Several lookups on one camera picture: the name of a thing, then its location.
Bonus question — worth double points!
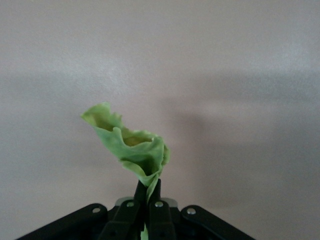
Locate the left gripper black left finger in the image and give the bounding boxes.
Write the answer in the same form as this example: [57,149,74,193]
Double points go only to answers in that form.
[99,179,148,240]

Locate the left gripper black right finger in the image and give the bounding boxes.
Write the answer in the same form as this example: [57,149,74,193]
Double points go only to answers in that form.
[146,178,176,240]

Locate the green lettuce leaf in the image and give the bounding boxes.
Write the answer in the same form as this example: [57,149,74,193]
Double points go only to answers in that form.
[80,101,172,240]

